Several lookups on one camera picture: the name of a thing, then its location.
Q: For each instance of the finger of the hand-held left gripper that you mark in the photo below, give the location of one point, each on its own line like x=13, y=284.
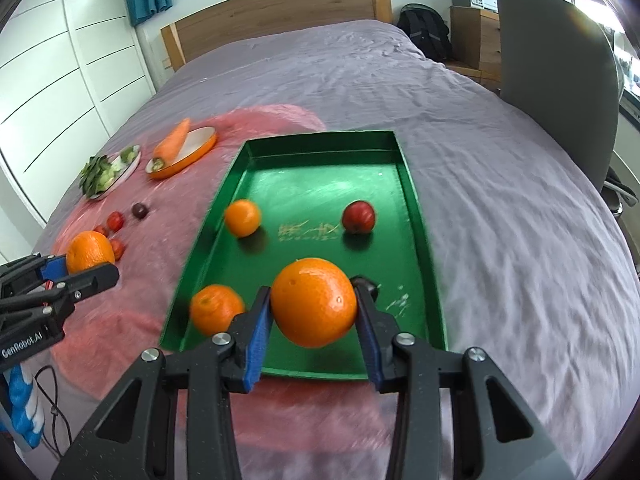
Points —
x=55, y=267
x=92, y=280

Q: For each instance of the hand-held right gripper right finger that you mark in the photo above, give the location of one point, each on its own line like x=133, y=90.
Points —
x=372, y=355

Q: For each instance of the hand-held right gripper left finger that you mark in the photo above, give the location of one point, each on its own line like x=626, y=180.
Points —
x=257, y=340

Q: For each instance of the red nectarine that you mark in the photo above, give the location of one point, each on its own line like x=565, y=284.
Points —
x=100, y=230
x=358, y=216
x=118, y=249
x=116, y=221

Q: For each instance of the dark purple plum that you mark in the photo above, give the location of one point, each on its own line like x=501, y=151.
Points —
x=374, y=288
x=140, y=210

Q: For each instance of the small orange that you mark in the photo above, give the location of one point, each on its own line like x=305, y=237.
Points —
x=242, y=217

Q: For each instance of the green tray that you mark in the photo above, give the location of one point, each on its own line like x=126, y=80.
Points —
x=310, y=190

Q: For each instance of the person's left hand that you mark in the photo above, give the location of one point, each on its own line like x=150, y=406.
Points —
x=22, y=400

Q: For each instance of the leafy bok choy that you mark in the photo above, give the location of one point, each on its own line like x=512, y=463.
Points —
x=97, y=175

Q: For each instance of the pink plastic sheet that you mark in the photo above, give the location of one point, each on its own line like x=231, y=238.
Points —
x=165, y=200

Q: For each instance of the white plate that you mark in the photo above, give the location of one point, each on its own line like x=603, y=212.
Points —
x=131, y=166

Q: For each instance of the cut bok choy piece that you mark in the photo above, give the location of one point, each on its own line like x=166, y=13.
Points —
x=129, y=154

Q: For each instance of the carrot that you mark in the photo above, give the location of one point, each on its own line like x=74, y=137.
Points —
x=172, y=142

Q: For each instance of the orange oval dish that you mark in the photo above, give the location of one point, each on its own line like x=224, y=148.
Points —
x=197, y=145

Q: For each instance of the white wardrobe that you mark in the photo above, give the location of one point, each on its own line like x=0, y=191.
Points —
x=50, y=85

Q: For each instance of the grey chair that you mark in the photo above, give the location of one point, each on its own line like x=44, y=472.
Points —
x=550, y=85

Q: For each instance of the wooden headboard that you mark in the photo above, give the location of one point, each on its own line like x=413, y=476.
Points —
x=275, y=10

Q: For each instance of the black backpack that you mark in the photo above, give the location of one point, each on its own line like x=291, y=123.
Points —
x=425, y=30

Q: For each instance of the wooden nightstand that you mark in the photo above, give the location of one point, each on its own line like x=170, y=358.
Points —
x=470, y=40

